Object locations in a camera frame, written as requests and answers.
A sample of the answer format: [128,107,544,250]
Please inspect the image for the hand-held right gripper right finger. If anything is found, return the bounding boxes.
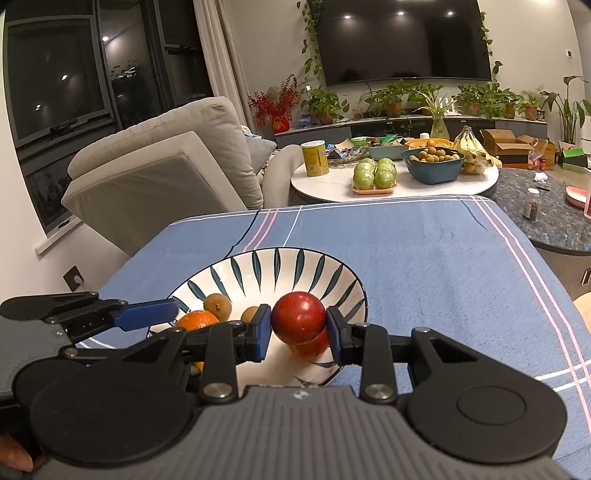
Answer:
[325,307,504,406]

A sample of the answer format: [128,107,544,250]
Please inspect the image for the blue striped tablecloth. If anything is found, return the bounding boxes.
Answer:
[76,195,591,480]

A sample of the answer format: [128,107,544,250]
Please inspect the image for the pink dish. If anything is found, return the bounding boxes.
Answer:
[566,186,591,209]

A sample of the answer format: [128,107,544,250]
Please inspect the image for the white bowl with dark stripes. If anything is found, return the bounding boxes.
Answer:
[147,248,369,387]

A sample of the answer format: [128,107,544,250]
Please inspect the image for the green box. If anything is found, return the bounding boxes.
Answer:
[558,148,591,172]

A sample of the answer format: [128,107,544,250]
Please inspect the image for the glass vase with green plant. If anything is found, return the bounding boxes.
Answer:
[418,90,455,140]

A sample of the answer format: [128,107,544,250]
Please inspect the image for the black wall socket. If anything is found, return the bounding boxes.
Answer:
[63,264,86,291]

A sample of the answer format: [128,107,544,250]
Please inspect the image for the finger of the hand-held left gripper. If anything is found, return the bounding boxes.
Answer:
[0,292,180,342]
[56,345,134,366]

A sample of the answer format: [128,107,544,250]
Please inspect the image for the orange foam tray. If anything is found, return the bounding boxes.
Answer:
[352,182,399,195]

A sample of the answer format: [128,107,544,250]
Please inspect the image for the tall leafy floor plant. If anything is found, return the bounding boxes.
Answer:
[540,76,591,144]

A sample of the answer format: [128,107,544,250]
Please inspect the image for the orange basket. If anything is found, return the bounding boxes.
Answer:
[405,137,455,151]

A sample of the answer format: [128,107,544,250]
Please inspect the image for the red small apple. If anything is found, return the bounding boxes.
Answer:
[271,292,328,344]

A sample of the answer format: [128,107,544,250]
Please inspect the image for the beige recliner armchair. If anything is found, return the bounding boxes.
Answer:
[61,96,305,257]

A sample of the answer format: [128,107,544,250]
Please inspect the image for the pile of snack packets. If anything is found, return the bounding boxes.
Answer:
[327,141,368,162]

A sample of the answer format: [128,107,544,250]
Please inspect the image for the grey-green bowl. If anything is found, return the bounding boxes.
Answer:
[365,141,407,161]

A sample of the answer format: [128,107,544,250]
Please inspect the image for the person's left hand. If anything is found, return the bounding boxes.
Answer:
[0,431,47,475]

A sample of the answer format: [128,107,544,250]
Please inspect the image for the flat cardboard box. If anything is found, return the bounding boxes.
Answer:
[496,135,557,167]

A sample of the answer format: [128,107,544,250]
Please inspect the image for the dark blue bowl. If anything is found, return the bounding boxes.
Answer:
[401,148,465,185]

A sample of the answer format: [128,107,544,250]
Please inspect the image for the grey cushion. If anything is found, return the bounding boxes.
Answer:
[244,134,279,197]

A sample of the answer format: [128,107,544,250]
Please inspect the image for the round white coffee table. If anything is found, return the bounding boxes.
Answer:
[290,152,500,204]

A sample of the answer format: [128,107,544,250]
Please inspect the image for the dark marble side table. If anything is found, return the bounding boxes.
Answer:
[489,167,591,254]

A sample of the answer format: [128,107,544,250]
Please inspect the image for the orange mandarin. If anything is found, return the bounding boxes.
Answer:
[177,310,221,334]

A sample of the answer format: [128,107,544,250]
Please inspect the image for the yellow can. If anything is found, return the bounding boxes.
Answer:
[301,140,330,177]

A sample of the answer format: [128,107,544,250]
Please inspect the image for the potted green plant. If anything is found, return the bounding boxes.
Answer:
[455,83,490,117]
[489,85,522,120]
[404,82,444,116]
[362,83,404,118]
[521,90,543,121]
[300,88,349,125]

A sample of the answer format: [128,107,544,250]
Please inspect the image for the dark window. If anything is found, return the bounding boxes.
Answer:
[0,0,218,236]

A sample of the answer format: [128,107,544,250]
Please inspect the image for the yellow banana bunch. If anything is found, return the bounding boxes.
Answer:
[452,126,503,175]

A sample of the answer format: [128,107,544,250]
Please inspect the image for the clear plastic bag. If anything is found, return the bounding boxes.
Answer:
[526,138,557,171]

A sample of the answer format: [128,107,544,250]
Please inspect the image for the open cardboard box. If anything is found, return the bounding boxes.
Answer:
[480,128,518,158]

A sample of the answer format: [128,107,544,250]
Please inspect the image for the wall-mounted black television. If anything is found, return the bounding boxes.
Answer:
[316,0,492,87]

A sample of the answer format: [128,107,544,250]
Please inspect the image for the heap of small longans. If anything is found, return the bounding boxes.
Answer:
[409,148,460,163]

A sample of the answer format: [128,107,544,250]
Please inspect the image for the white curtain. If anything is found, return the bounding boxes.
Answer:
[191,0,259,139]

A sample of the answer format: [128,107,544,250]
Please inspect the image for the red berry branches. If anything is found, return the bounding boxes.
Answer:
[248,75,301,127]

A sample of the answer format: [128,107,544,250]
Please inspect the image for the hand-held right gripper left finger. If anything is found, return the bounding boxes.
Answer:
[92,304,272,406]

